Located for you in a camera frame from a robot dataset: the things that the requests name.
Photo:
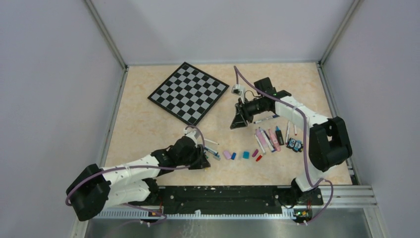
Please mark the light blue highlighter cap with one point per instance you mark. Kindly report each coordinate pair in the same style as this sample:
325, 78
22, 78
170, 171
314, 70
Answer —
246, 155

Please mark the navy cap marker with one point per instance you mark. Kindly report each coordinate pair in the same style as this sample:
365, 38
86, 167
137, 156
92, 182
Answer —
266, 118

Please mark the owl eraser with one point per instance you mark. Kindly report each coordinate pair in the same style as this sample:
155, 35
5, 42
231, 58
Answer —
295, 145

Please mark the pink highlighter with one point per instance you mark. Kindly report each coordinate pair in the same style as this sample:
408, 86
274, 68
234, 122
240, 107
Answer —
274, 140

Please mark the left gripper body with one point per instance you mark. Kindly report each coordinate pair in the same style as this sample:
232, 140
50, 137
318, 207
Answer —
194, 159

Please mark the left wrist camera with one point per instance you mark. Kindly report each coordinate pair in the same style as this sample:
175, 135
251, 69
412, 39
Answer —
192, 133

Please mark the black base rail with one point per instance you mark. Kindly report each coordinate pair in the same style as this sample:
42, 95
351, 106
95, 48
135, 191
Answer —
229, 200

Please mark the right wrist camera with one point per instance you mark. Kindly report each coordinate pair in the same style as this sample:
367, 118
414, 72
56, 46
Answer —
239, 90

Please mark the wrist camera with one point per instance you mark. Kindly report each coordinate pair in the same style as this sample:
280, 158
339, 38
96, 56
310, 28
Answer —
239, 90
192, 133

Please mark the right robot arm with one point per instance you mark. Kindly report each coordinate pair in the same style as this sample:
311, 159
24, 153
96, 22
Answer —
325, 145

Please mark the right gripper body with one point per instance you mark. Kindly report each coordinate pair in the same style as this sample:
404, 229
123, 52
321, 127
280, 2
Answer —
256, 106

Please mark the blue cap thin marker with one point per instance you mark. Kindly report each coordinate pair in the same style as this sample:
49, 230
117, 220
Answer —
211, 151

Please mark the grey white marker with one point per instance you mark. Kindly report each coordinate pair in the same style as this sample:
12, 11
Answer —
260, 145

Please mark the black highlighter blue cap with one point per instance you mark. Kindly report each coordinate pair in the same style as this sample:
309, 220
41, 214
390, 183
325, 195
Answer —
279, 136

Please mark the black grey chessboard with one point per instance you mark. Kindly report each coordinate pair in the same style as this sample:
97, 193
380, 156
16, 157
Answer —
188, 93

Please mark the purple pen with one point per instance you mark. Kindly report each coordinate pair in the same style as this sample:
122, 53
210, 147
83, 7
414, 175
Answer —
270, 141

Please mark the purple highlighter cap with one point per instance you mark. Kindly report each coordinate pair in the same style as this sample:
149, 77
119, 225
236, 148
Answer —
227, 155

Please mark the yellow cap marker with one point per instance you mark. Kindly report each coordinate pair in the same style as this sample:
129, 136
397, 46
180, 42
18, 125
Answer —
211, 141

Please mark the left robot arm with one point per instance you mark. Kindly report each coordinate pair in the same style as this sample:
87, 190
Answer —
96, 189

